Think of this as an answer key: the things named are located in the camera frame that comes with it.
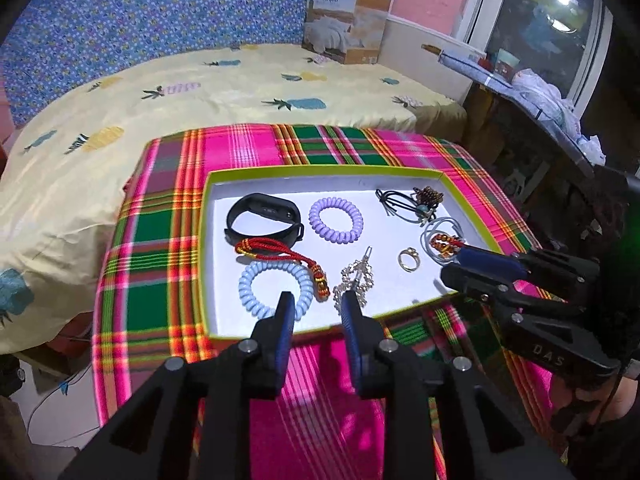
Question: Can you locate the silver chain bracelet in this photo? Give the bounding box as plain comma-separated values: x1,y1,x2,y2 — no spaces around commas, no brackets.
331,245,377,311

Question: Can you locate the red knot cord bracelet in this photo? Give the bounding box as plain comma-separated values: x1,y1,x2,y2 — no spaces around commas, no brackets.
233,237,331,302

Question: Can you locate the brown beaded black hair tie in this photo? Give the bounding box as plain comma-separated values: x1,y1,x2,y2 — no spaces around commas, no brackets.
374,185,445,226

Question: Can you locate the green white jewelry tray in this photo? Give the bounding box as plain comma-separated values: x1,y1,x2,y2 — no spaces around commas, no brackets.
198,166,500,340

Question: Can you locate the pink green plaid cloth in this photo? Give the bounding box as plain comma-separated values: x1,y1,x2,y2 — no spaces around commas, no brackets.
92,125,537,479

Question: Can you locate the black fitness band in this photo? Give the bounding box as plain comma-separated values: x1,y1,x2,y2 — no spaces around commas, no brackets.
224,193,305,248

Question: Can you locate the white plastic bag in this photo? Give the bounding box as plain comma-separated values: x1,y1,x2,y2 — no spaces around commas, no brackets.
512,68,606,166

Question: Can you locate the grey covered side table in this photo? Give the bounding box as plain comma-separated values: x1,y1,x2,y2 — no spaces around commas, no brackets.
421,44,594,178

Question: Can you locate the teal cup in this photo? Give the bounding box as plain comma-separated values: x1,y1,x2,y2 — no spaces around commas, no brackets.
494,49,520,81

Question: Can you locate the yellow pineapple bed sheet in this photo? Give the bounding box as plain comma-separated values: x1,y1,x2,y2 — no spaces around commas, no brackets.
1,44,466,354

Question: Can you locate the cardboard bedding set box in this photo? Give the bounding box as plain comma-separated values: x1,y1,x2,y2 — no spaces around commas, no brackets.
302,0,393,65

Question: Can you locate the blue floral headboard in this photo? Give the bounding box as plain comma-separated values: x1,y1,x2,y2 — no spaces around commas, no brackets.
1,0,306,127

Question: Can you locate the light blue spiral hair tie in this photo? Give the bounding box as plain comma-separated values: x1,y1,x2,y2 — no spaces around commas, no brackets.
237,259,316,322

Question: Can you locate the purple spiral hair tie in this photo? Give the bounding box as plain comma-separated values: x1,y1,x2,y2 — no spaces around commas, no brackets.
307,196,366,244

